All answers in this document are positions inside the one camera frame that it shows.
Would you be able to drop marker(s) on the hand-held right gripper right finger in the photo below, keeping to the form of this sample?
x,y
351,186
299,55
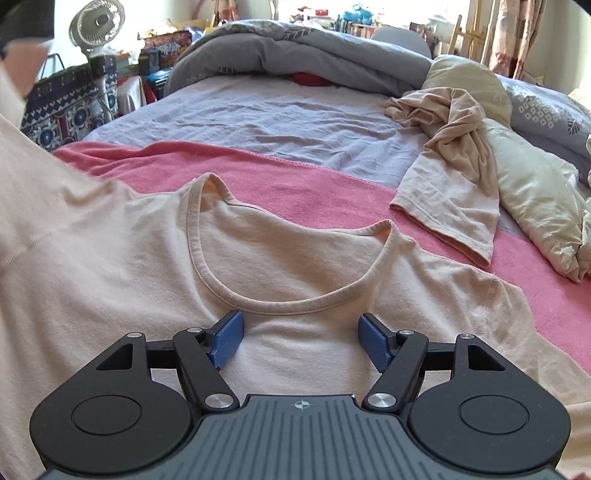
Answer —
x,y
375,341

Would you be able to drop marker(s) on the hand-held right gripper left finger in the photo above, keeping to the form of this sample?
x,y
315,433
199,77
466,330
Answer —
x,y
228,339

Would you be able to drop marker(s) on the pale pink t-shirt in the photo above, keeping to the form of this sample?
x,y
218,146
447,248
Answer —
x,y
138,258

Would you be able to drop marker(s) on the beige t-shirt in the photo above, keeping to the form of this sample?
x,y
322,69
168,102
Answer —
x,y
457,175

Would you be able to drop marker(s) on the pink blanket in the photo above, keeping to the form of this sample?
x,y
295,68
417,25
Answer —
x,y
300,184

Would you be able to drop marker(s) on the lilac bed sheet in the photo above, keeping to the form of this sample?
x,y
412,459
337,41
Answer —
x,y
231,115

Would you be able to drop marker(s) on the red cloth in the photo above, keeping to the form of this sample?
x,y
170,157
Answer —
x,y
311,79

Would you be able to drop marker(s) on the cream pillow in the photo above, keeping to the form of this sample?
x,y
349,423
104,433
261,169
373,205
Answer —
x,y
466,76

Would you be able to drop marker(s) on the blue patterned storage bag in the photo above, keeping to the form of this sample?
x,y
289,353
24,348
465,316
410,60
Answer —
x,y
60,110

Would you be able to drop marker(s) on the grey duvet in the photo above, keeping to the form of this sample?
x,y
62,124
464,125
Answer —
x,y
323,60

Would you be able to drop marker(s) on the grey patterned pillow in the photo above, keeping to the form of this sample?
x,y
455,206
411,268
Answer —
x,y
545,110

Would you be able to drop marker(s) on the grey chair back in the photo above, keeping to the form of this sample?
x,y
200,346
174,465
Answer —
x,y
401,39

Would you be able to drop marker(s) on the wooden easel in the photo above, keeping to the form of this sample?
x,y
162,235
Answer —
x,y
473,32

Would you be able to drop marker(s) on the blue plush toy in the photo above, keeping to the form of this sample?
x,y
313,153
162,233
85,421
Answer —
x,y
362,14

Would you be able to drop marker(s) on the patterned curtain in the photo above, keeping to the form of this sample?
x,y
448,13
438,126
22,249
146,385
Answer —
x,y
512,37

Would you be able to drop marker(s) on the white desk fan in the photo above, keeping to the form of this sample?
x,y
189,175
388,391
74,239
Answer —
x,y
99,18

